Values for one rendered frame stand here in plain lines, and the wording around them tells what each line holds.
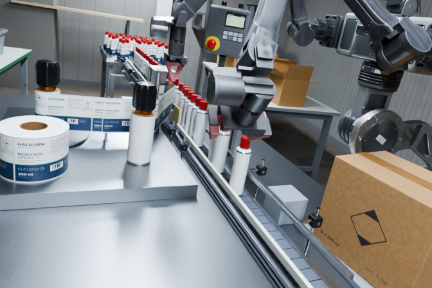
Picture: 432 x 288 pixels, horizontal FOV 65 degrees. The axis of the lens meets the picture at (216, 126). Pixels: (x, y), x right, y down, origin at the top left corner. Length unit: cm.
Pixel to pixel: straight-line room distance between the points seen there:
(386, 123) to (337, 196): 35
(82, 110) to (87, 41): 447
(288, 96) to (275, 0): 226
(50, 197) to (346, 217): 84
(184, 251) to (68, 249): 29
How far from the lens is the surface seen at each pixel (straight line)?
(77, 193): 111
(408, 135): 135
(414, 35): 94
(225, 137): 121
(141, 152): 124
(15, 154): 113
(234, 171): 111
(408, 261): 95
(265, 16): 75
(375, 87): 124
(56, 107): 142
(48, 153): 112
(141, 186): 113
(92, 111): 141
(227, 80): 62
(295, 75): 299
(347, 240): 104
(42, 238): 101
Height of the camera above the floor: 144
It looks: 18 degrees down
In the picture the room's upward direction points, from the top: 10 degrees clockwise
